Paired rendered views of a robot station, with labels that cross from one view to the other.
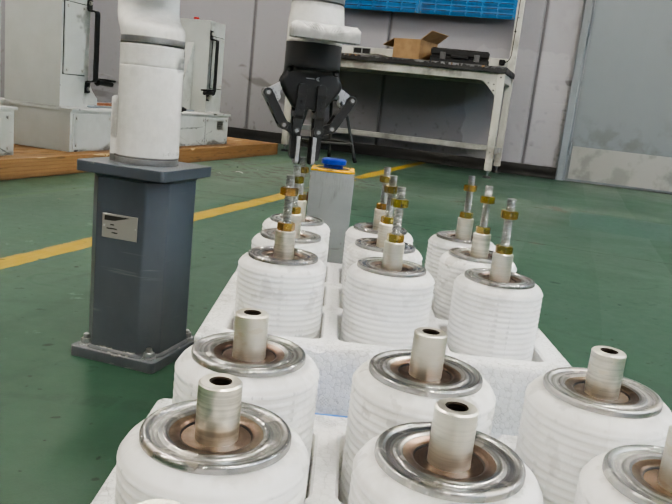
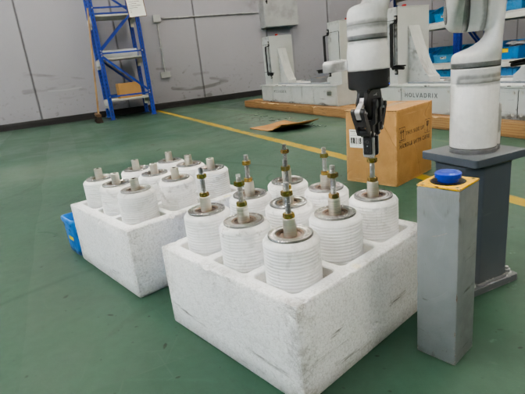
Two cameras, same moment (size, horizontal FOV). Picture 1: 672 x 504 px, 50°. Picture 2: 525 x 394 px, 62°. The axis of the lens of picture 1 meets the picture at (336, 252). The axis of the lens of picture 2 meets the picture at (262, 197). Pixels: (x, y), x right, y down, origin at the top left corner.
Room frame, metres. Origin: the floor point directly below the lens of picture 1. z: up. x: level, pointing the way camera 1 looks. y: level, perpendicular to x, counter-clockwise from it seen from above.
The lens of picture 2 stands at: (1.48, -0.63, 0.52)
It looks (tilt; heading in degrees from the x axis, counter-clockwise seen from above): 17 degrees down; 140
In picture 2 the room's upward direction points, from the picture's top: 6 degrees counter-clockwise
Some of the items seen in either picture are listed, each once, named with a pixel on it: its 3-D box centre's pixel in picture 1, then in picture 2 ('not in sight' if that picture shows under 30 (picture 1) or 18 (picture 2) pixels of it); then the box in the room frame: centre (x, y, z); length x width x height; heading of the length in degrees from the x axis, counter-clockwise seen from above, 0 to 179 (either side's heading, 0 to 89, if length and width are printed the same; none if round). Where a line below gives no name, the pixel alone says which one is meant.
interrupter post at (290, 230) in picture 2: (464, 229); (289, 227); (1.00, -0.18, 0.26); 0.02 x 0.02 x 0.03
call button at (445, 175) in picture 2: (333, 164); (448, 177); (1.17, 0.02, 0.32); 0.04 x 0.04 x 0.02
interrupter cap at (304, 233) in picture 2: (463, 238); (290, 234); (1.00, -0.18, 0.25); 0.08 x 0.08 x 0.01
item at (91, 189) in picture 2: not in sight; (105, 207); (0.22, -0.19, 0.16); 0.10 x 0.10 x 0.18
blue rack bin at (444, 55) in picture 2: not in sight; (455, 53); (-1.50, 5.64, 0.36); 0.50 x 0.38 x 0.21; 73
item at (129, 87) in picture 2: not in sight; (128, 89); (-4.53, 2.17, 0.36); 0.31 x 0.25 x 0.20; 73
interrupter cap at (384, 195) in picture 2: (297, 220); (373, 195); (1.00, 0.06, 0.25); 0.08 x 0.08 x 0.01
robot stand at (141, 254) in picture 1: (142, 259); (469, 215); (1.08, 0.30, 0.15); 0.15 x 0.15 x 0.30; 73
